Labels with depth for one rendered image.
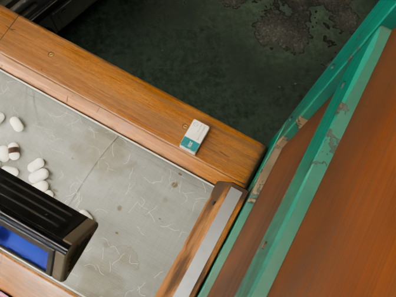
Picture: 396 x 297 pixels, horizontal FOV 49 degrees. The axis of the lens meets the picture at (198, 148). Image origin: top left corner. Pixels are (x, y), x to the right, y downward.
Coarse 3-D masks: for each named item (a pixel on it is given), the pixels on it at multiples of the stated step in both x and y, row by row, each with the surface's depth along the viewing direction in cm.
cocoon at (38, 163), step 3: (36, 159) 85; (39, 159) 85; (42, 159) 85; (33, 162) 85; (36, 162) 84; (39, 162) 84; (42, 162) 85; (30, 165) 84; (33, 165) 84; (36, 165) 84; (39, 165) 85; (42, 165) 85; (30, 168) 84; (33, 168) 84; (36, 168) 84; (39, 168) 85; (30, 171) 85; (33, 171) 85
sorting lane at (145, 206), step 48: (0, 96) 89; (48, 96) 90; (0, 144) 87; (48, 144) 87; (96, 144) 88; (96, 192) 85; (144, 192) 86; (192, 192) 86; (96, 240) 83; (144, 240) 84; (96, 288) 81; (144, 288) 81
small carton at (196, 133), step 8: (192, 128) 85; (200, 128) 85; (208, 128) 85; (184, 136) 85; (192, 136) 85; (200, 136) 85; (184, 144) 84; (192, 144) 84; (200, 144) 86; (192, 152) 85
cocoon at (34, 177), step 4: (32, 172) 84; (36, 172) 84; (40, 172) 84; (44, 172) 84; (32, 176) 83; (36, 176) 84; (40, 176) 84; (44, 176) 84; (32, 180) 83; (36, 180) 84; (40, 180) 84
